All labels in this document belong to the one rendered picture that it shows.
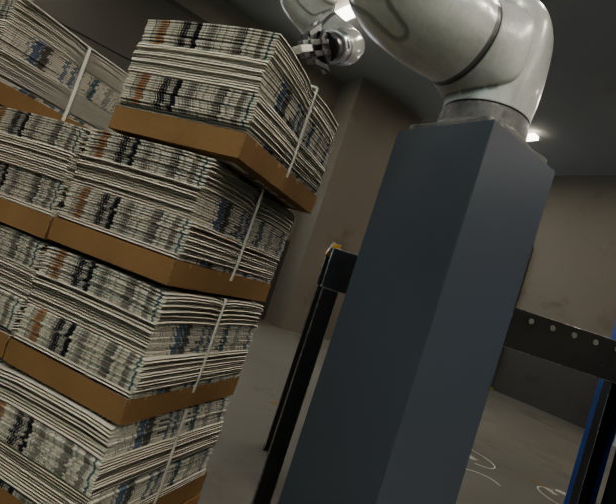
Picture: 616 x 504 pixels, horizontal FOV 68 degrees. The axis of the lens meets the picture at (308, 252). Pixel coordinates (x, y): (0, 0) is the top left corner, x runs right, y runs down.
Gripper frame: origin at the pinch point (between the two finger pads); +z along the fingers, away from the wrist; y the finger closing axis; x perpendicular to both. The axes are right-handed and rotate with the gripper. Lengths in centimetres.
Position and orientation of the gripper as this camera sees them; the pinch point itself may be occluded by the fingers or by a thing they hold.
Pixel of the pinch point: (301, 49)
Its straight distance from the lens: 117.0
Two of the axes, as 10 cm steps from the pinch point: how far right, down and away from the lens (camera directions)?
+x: -9.0, 0.4, 4.3
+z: -3.8, 4.0, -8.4
